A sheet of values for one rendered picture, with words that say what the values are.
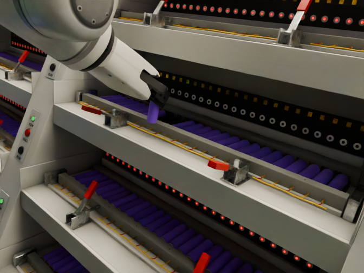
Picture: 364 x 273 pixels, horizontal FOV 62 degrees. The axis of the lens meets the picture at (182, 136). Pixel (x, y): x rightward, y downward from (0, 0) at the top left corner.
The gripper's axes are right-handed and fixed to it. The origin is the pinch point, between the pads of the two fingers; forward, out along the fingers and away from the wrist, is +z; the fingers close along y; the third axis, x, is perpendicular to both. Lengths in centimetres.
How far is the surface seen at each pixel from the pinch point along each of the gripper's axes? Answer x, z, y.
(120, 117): -6.1, 1.2, -6.1
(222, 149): -4.1, 3.3, 15.1
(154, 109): -2.4, 1.1, 0.7
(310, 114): 8.1, 12.1, 22.6
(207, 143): -4.1, 3.2, 12.1
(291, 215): -8.9, -0.3, 28.8
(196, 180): -10.2, 0.2, 14.9
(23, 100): -11.8, 1.0, -39.4
